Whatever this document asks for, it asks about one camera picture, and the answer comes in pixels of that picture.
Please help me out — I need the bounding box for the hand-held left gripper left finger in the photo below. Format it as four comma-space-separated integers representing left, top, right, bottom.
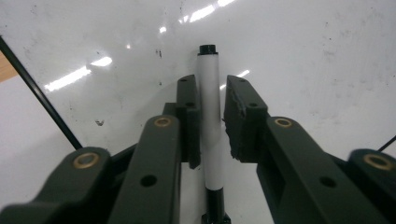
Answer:
106, 74, 202, 224

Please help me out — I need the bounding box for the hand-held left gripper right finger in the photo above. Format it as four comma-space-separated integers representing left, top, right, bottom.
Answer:
223, 75, 390, 224

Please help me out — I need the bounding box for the white marker with black cap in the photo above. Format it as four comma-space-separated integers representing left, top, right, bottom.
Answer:
196, 44, 232, 224

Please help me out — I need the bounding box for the white whiteboard with black rim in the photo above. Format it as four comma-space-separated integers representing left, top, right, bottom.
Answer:
0, 0, 396, 224

